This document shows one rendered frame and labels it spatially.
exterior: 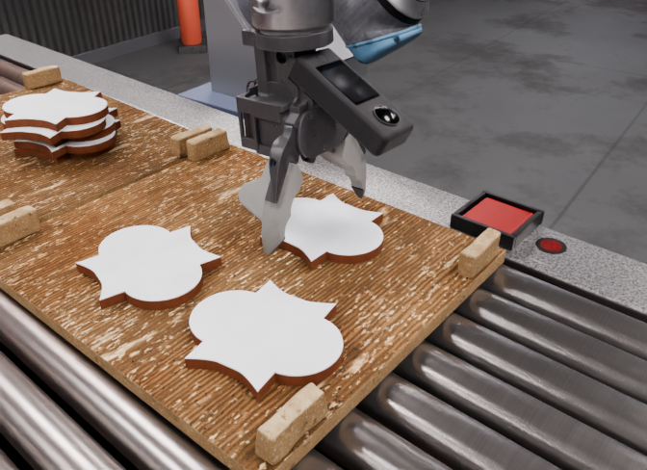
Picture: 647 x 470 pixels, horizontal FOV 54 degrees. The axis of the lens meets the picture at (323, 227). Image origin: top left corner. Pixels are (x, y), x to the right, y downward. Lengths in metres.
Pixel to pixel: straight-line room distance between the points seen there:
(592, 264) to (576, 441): 0.24
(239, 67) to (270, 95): 0.58
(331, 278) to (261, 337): 0.11
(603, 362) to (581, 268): 0.14
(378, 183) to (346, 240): 0.19
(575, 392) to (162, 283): 0.36
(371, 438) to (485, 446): 0.08
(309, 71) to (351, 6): 0.48
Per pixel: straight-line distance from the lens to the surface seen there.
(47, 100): 0.92
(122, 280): 0.60
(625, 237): 2.65
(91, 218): 0.73
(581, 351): 0.59
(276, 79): 0.61
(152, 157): 0.85
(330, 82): 0.56
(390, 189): 0.80
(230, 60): 1.21
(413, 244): 0.65
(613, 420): 0.55
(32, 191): 0.82
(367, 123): 0.54
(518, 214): 0.74
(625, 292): 0.68
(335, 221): 0.66
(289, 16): 0.56
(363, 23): 1.04
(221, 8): 1.19
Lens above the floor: 1.29
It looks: 32 degrees down
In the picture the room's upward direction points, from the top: straight up
